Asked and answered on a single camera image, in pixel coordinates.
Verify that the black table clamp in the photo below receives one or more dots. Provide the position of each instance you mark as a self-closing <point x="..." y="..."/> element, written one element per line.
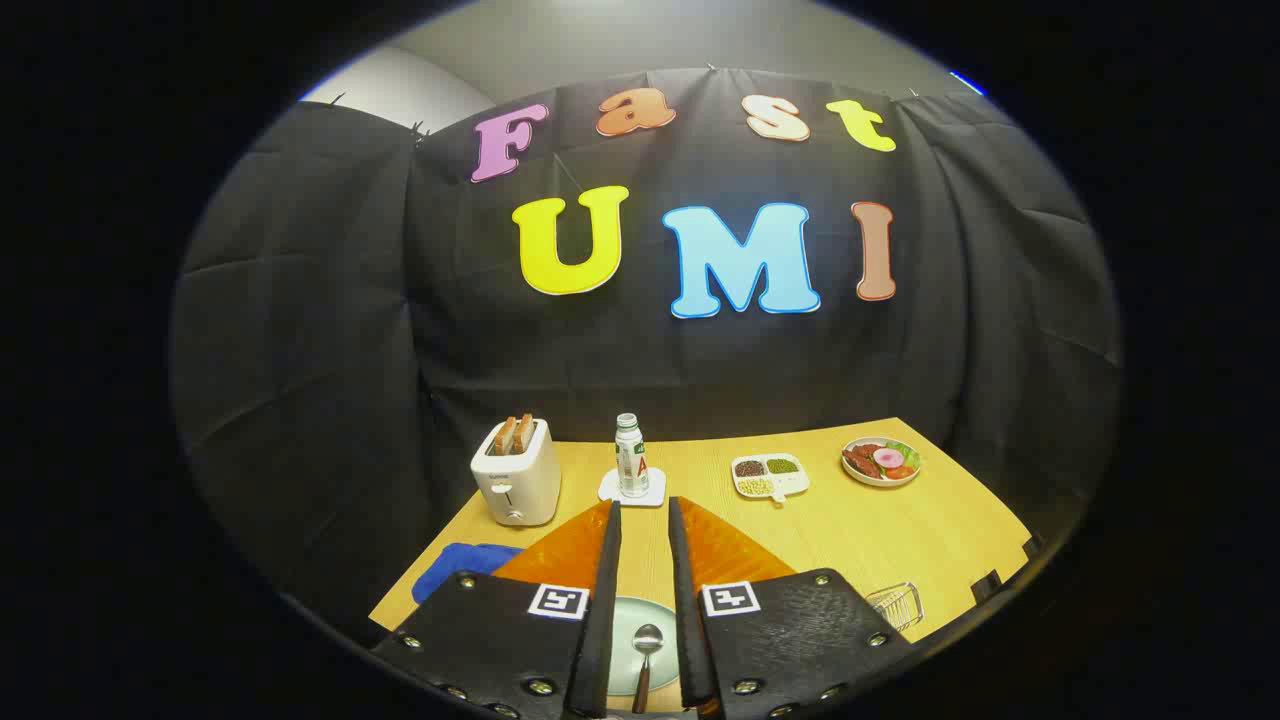
<point x="1033" y="547"/>
<point x="989" y="585"/>

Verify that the white divided bean tray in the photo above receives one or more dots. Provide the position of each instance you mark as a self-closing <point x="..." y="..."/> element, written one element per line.
<point x="770" y="476"/>

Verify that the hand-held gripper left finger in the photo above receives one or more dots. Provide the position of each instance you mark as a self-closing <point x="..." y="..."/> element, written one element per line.
<point x="600" y="600"/>

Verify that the white square coaster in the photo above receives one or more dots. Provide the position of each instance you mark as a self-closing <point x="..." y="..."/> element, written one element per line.
<point x="610" y="492"/>

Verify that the black backdrop cloth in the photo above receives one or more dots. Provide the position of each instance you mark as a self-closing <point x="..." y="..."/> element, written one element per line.
<point x="400" y="350"/>

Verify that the pale green plate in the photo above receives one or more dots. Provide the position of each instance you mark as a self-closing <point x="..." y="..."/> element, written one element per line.
<point x="625" y="640"/>

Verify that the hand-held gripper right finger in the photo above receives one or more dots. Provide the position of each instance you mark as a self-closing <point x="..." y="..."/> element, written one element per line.
<point x="688" y="600"/>

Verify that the white plastic bottle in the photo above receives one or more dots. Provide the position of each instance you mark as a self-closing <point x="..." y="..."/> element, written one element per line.
<point x="632" y="460"/>

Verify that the white plate of food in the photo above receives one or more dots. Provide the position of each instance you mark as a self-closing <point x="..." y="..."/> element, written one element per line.
<point x="880" y="462"/>

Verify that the blue towel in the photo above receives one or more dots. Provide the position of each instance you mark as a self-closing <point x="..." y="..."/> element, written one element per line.
<point x="465" y="565"/>

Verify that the brown toast slice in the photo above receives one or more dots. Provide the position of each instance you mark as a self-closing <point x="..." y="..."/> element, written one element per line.
<point x="504" y="436"/>
<point x="524" y="432"/>

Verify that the white toaster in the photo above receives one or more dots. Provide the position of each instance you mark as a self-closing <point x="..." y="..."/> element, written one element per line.
<point x="520" y="490"/>

